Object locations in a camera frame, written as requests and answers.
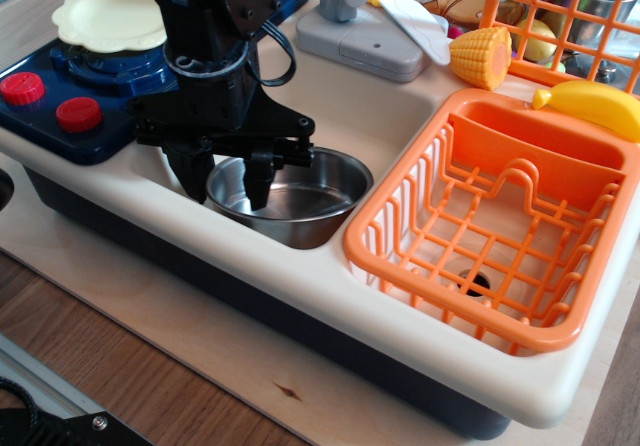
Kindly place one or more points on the white toy knife yellow handle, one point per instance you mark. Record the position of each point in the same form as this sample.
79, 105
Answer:
420, 25

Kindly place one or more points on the red stove knob left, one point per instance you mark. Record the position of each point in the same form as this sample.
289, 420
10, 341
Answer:
22, 88

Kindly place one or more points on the orange wire basket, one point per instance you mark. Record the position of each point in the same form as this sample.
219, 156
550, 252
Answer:
557, 39

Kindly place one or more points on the orange plastic drying rack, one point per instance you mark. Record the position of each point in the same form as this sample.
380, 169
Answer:
498, 220

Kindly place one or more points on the cream scalloped plastic plate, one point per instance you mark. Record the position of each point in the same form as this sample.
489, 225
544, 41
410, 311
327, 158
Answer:
110, 26

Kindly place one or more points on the small stainless steel pan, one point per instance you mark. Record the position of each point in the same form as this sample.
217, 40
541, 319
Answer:
306, 205

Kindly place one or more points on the blue toy stove top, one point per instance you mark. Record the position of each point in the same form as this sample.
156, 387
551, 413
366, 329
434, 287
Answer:
204, 30

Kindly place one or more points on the red stove knob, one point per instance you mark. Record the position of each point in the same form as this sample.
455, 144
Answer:
79, 115
22, 88

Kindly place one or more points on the black metal bracket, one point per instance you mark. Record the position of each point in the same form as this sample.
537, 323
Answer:
91, 429

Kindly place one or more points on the grey toy faucet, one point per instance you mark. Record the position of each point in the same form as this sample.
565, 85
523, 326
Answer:
358, 34

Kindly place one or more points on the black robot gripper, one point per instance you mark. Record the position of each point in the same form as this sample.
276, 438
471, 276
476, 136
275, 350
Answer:
225, 103

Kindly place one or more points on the steel pot in background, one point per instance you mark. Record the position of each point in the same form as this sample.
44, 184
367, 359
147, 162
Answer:
584, 32

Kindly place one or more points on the yellow toy potato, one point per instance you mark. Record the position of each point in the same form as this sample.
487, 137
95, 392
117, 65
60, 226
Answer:
536, 49

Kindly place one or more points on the yellow toy banana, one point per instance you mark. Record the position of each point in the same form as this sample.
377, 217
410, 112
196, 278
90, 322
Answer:
598, 103

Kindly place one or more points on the red stove knob right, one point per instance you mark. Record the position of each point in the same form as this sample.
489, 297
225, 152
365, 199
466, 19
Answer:
79, 115

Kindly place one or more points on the cream toy sink unit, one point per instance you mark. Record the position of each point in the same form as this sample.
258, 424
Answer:
233, 323

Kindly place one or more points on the yellow toy corn cob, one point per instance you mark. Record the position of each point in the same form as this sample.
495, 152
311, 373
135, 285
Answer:
482, 57

